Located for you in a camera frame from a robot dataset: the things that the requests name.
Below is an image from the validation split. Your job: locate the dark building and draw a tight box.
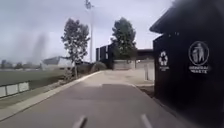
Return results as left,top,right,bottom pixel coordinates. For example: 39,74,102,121
95,43,155,70

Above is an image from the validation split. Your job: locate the bush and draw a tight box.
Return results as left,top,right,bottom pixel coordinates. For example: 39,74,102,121
89,61,108,74

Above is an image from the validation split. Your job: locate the dark leafy tree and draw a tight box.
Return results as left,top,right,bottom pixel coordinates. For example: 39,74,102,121
110,16,138,61

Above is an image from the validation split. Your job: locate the grey asphalt path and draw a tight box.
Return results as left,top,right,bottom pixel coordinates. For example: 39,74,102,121
0,69,198,128

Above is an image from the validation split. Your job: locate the tall floodlight pole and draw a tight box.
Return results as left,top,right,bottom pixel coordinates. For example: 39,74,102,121
84,0,96,64

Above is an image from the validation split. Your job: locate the tall tree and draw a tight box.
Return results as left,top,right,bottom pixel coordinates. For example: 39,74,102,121
60,17,91,80

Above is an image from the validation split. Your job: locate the pale roofed building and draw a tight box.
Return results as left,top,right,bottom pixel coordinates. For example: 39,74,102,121
40,55,75,71

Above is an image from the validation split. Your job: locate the robot's own part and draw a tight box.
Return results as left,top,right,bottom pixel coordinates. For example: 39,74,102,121
140,113,154,128
72,115,88,128

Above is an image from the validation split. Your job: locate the black waste bin shelter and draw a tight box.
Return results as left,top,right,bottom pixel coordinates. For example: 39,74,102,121
148,0,224,128

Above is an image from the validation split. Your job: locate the pale concrete kerb strip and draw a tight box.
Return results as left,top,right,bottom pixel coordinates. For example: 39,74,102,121
0,70,105,122

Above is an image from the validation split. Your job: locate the green grass field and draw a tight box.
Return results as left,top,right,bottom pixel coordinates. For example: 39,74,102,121
0,68,75,110

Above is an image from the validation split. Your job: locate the low white panel fence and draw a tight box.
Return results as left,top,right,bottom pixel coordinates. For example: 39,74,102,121
0,80,31,99

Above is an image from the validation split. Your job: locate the pale concrete wall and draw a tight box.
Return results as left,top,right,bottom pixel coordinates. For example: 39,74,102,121
112,58,156,83

